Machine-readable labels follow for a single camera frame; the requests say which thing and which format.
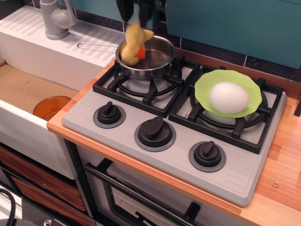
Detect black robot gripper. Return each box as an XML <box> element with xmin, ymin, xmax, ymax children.
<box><xmin>116</xmin><ymin>0</ymin><xmax>166</xmax><ymax>28</ymax></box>

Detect yellow stuffed duck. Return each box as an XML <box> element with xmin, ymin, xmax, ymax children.
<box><xmin>120</xmin><ymin>24</ymin><xmax>154</xmax><ymax>66</ymax></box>

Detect white egg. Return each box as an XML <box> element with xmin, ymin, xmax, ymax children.
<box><xmin>209</xmin><ymin>81</ymin><xmax>250</xmax><ymax>114</ymax></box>

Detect stainless steel pot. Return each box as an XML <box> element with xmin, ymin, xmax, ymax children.
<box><xmin>77</xmin><ymin>35</ymin><xmax>176</xmax><ymax>81</ymax></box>

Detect green plate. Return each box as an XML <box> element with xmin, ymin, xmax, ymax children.
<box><xmin>194</xmin><ymin>69</ymin><xmax>262</xmax><ymax>118</ymax></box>

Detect black left stove knob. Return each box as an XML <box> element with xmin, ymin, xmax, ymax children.
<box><xmin>93</xmin><ymin>101</ymin><xmax>126</xmax><ymax>129</ymax></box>

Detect black stove knob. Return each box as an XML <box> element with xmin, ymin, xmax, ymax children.
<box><xmin>93</xmin><ymin>101</ymin><xmax>126</xmax><ymax>129</ymax></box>
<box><xmin>134</xmin><ymin>116</ymin><xmax>176</xmax><ymax>152</ymax></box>
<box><xmin>189</xmin><ymin>141</ymin><xmax>226</xmax><ymax>173</ymax></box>

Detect black middle stove knob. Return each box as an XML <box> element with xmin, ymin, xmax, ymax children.
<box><xmin>134</xmin><ymin>116</ymin><xmax>176</xmax><ymax>152</ymax></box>

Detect grey toy stove top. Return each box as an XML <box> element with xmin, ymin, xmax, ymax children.
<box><xmin>61</xmin><ymin>63</ymin><xmax>288</xmax><ymax>208</ymax></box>

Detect black right stove knob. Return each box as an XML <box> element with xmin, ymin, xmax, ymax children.
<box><xmin>189</xmin><ymin>141</ymin><xmax>226</xmax><ymax>173</ymax></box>

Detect grey toy faucet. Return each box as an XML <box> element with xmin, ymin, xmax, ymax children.
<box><xmin>40</xmin><ymin>0</ymin><xmax>76</xmax><ymax>40</ymax></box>

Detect black left burner grate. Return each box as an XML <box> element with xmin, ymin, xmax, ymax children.
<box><xmin>93</xmin><ymin>55</ymin><xmax>201</xmax><ymax>118</ymax></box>

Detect black burner grate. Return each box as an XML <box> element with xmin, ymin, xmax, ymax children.
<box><xmin>93</xmin><ymin>55</ymin><xmax>201</xmax><ymax>118</ymax></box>
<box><xmin>169</xmin><ymin>66</ymin><xmax>286</xmax><ymax>154</ymax></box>

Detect white toy sink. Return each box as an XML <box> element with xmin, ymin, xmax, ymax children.
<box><xmin>0</xmin><ymin>6</ymin><xmax>125</xmax><ymax>179</ymax></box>

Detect orange plastic cup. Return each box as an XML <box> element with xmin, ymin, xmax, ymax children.
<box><xmin>33</xmin><ymin>96</ymin><xmax>71</xmax><ymax>121</ymax></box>

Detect black right burner grate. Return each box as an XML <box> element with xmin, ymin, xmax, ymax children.
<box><xmin>169</xmin><ymin>66</ymin><xmax>286</xmax><ymax>154</ymax></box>

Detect toy oven door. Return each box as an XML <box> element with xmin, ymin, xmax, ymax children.
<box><xmin>77</xmin><ymin>146</ymin><xmax>244</xmax><ymax>226</ymax></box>

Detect wooden drawer cabinet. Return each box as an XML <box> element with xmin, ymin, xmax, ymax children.
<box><xmin>0</xmin><ymin>143</ymin><xmax>93</xmax><ymax>226</ymax></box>

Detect black oven door handle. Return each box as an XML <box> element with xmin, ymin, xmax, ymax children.
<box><xmin>85</xmin><ymin>162</ymin><xmax>201</xmax><ymax>226</ymax></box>

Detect black cable lower left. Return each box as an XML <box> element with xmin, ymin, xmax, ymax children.
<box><xmin>0</xmin><ymin>187</ymin><xmax>16</xmax><ymax>226</ymax></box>

